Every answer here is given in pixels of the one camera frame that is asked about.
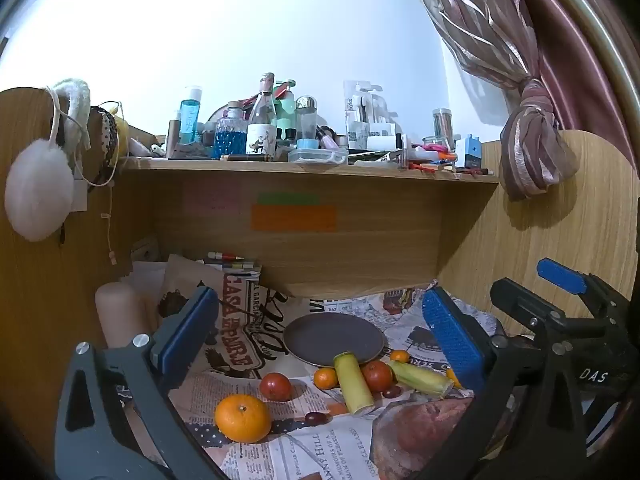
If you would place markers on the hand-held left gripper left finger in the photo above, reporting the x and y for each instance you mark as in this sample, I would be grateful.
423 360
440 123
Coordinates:
187 335

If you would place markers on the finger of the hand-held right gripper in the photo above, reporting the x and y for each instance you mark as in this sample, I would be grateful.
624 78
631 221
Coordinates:
562 276
525 305

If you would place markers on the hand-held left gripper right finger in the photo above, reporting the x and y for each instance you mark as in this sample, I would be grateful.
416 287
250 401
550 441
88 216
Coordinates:
452 345

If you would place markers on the yellow corn cob with husk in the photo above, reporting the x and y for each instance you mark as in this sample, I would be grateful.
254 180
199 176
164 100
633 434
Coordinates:
420 377

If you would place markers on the red tomato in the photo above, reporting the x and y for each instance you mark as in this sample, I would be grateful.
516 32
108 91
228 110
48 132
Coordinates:
377 375
275 386

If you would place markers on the large orange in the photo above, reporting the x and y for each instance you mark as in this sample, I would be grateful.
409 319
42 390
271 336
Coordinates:
242 417

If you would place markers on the pale green corn cob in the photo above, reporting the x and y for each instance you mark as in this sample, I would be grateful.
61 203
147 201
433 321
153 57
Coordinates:
354 385

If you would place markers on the dark round plate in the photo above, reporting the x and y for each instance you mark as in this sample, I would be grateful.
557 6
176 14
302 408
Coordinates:
330 337

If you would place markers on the printed canvas tote bag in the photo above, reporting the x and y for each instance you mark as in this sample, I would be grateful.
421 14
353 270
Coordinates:
230 325

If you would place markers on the cream cylinder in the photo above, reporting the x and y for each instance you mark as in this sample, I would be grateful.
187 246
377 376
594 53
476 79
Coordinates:
120 315

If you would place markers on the dark red grape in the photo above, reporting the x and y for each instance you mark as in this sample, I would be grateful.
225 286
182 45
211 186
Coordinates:
316 417
391 391

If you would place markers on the red white marker pen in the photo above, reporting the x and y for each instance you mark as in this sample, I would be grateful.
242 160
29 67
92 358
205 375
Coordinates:
227 256

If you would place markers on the wooden shelf unit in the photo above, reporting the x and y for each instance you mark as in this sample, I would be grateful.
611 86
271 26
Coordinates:
375 240

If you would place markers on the pink sticky note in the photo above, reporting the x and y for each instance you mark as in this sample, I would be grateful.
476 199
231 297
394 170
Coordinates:
215 196

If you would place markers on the blue white small box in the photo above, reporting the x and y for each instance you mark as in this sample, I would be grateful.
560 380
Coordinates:
468 152

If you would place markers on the orange sticky note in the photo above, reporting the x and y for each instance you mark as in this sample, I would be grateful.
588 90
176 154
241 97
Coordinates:
294 218

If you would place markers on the green sticky note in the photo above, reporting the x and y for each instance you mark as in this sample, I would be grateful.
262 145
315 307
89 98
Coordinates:
289 199

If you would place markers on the newspaper print table cloth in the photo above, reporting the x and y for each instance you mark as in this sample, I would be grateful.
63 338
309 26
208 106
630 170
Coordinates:
310 455

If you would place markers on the glass jar with sticks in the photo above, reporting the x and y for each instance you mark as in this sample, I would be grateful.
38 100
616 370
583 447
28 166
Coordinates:
442 125

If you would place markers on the brown cylinder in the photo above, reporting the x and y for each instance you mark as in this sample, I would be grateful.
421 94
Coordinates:
174 137

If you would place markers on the white fluffy earmuffs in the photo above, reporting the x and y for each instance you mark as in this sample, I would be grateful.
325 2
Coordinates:
40 195

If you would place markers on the round blue liquid bottle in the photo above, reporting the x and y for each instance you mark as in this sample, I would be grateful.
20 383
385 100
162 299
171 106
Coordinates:
230 135

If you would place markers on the polka dot headband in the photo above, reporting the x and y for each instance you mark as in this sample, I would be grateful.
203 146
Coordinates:
107 135

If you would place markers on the tall blue toner bottle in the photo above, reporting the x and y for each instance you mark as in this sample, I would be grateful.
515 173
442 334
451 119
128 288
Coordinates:
190 115

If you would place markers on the clear plastic box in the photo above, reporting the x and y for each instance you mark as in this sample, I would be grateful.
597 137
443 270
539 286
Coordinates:
317 155

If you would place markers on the clear glass bottle with label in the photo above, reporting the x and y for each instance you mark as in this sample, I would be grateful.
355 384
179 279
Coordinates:
261 125

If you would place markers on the pink striped curtain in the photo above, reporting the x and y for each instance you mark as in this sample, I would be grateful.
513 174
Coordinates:
500 60

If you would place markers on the clear blister pack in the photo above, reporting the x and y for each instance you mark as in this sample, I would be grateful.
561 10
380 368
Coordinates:
367 115

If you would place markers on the clear bottle with silver cap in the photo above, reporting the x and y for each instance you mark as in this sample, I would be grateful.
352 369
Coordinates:
306 120

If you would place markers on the mint green pump bottle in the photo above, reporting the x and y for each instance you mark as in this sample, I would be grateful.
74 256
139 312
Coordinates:
286 107

